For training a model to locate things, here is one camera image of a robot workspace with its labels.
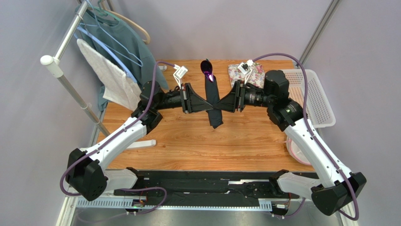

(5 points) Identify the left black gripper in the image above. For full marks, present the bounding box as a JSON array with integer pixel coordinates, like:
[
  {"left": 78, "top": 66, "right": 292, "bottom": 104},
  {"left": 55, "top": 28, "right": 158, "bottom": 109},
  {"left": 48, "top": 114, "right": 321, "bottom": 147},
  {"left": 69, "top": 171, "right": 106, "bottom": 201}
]
[{"left": 154, "top": 83, "right": 213, "bottom": 114}]

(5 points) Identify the black paper napkin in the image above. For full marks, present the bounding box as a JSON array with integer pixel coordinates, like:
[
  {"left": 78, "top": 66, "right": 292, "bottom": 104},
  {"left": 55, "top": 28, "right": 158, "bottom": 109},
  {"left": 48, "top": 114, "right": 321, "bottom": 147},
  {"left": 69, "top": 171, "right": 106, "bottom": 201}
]
[{"left": 205, "top": 75, "right": 223, "bottom": 129}]

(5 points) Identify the purple spoon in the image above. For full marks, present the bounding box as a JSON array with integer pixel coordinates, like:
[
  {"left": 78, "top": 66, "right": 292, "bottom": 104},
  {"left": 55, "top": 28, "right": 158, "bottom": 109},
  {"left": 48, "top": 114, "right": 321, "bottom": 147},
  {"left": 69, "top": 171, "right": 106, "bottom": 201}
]
[{"left": 200, "top": 59, "right": 215, "bottom": 82}]

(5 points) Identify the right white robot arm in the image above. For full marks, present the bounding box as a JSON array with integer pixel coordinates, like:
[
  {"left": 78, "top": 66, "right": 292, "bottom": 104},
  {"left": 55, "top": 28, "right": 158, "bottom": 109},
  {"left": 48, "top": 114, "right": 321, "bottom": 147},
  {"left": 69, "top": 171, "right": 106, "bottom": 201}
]
[{"left": 214, "top": 70, "right": 367, "bottom": 216}]

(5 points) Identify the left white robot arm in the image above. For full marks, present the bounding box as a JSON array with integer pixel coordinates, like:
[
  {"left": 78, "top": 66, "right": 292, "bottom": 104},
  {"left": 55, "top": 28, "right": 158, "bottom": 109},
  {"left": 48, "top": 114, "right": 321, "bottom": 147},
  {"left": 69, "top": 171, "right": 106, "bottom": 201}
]
[{"left": 61, "top": 81, "right": 213, "bottom": 201}]

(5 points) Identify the floral tray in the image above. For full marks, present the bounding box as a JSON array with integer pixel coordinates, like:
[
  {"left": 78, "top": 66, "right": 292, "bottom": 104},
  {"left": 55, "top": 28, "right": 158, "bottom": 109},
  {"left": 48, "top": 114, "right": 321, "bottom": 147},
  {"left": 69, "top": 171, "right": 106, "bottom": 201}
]
[{"left": 228, "top": 63, "right": 265, "bottom": 88}]

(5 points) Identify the blue hanger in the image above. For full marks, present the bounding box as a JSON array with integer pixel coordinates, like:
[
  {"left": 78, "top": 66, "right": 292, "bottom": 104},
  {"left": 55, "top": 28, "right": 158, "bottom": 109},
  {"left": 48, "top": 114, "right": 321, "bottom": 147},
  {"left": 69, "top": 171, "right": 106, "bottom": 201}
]
[{"left": 74, "top": 10, "right": 143, "bottom": 83}]

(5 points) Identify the white towel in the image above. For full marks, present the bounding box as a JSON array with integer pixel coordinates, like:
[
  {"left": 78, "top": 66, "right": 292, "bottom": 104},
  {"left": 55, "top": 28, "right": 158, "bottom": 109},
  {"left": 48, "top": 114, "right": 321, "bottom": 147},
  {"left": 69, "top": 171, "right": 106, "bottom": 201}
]
[{"left": 77, "top": 39, "right": 141, "bottom": 111}]

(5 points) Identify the wooden hanger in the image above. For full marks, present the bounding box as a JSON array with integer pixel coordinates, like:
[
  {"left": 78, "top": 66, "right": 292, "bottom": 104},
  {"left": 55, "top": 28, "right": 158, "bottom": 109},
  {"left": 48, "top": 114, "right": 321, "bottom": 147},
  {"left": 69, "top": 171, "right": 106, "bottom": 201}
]
[{"left": 98, "top": 0, "right": 151, "bottom": 45}]

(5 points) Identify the pink rimmed mesh cover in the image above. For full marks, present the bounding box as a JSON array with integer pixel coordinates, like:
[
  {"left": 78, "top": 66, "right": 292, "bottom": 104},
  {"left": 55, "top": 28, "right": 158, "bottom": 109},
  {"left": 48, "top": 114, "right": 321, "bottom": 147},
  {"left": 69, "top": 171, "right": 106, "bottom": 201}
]
[{"left": 286, "top": 137, "right": 311, "bottom": 166}]

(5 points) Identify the white plastic basket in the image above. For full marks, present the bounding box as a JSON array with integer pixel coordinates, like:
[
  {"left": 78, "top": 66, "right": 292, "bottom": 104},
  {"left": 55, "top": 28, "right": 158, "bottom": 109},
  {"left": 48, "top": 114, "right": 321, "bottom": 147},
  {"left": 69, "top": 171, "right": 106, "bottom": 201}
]
[{"left": 282, "top": 69, "right": 336, "bottom": 129}]

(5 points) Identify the teal shirt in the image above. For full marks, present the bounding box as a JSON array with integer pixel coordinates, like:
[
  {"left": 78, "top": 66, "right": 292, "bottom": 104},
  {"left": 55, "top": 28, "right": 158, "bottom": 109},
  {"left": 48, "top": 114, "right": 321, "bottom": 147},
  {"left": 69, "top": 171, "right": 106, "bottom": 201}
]
[{"left": 75, "top": 6, "right": 170, "bottom": 112}]

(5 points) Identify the silver clothes rack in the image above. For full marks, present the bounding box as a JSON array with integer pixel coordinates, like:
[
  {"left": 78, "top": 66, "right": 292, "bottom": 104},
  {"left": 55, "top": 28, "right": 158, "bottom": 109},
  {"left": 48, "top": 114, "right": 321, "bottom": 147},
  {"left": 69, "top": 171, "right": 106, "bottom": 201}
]
[{"left": 40, "top": 0, "right": 168, "bottom": 156}]

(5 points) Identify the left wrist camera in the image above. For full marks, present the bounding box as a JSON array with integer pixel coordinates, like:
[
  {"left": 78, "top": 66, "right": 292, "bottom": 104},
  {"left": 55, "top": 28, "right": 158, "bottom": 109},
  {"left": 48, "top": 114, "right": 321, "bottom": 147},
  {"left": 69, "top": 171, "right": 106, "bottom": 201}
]
[{"left": 173, "top": 65, "right": 188, "bottom": 88}]

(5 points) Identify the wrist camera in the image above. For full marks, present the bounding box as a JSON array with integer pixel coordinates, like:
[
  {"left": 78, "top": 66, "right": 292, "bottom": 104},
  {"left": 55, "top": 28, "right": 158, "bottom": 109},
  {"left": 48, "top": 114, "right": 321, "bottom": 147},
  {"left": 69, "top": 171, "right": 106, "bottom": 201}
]
[
  {"left": 237, "top": 59, "right": 254, "bottom": 84},
  {"left": 173, "top": 65, "right": 188, "bottom": 88}
]

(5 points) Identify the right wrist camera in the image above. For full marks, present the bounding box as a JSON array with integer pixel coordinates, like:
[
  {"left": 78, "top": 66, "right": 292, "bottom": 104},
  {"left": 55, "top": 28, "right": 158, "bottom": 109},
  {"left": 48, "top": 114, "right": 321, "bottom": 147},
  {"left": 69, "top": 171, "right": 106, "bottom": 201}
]
[{"left": 237, "top": 59, "right": 254, "bottom": 84}]

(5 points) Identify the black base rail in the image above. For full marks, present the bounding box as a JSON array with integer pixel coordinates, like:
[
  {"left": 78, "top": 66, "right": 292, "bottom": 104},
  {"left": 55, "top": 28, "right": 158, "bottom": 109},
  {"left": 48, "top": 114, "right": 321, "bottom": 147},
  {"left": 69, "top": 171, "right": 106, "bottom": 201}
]
[{"left": 113, "top": 170, "right": 299, "bottom": 207}]

